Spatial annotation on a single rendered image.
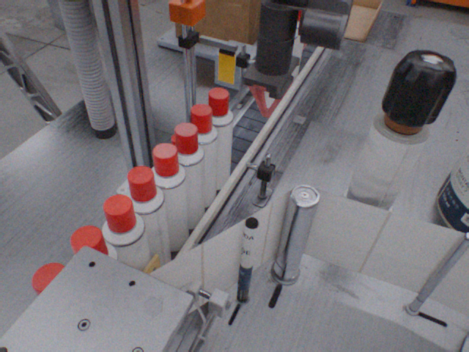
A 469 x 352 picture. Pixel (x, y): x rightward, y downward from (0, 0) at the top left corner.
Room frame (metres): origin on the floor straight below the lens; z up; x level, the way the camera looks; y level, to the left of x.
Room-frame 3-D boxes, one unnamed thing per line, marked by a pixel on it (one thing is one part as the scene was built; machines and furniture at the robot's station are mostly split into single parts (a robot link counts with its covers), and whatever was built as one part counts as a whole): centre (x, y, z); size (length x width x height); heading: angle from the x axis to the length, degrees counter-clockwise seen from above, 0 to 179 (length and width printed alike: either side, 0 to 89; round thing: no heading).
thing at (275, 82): (0.58, -0.06, 1.13); 0.10 x 0.07 x 0.07; 158
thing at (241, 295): (0.29, -0.03, 0.97); 0.02 x 0.02 x 0.19
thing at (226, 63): (0.59, 0.02, 1.09); 0.03 x 0.01 x 0.06; 67
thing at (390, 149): (0.50, -0.26, 1.03); 0.09 x 0.09 x 0.30
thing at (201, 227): (0.79, -0.12, 0.91); 1.07 x 0.01 x 0.02; 157
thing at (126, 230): (0.29, 0.13, 0.98); 0.05 x 0.05 x 0.20
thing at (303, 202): (0.34, -0.10, 0.97); 0.05 x 0.05 x 0.19
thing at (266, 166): (0.54, -0.07, 0.89); 0.03 x 0.03 x 0.12; 67
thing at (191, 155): (0.43, 0.07, 0.98); 0.05 x 0.05 x 0.20
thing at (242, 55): (0.87, -0.03, 0.91); 0.07 x 0.03 x 0.16; 67
